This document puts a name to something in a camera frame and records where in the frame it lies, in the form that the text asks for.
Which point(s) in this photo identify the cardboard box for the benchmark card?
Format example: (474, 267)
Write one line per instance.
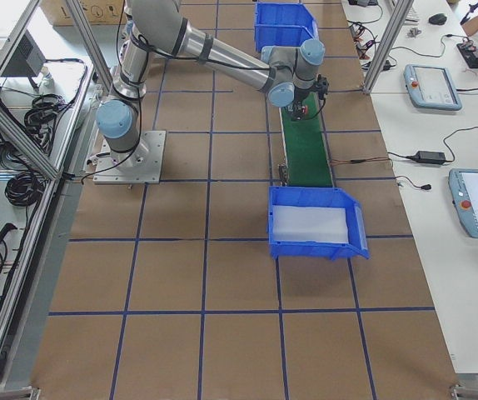
(97, 12)

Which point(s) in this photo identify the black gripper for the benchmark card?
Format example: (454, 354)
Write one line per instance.
(301, 100)

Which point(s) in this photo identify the white foam pad destination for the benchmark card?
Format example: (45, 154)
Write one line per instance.
(314, 224)

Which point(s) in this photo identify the black power brick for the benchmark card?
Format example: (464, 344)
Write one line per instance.
(430, 157)

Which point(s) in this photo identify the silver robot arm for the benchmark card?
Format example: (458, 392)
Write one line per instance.
(167, 59)

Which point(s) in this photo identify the upper teach pendant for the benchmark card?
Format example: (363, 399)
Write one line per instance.
(431, 87)

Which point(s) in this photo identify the source blue plastic bin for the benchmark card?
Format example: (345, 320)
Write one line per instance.
(283, 24)

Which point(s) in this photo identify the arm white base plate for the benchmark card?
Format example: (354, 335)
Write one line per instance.
(143, 166)

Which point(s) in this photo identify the black computer mouse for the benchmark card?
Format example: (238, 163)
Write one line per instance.
(438, 19)

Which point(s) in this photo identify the destination blue plastic bin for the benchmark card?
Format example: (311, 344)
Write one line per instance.
(318, 197)

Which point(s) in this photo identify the green conveyor belt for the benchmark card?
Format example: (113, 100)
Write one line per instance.
(306, 162)

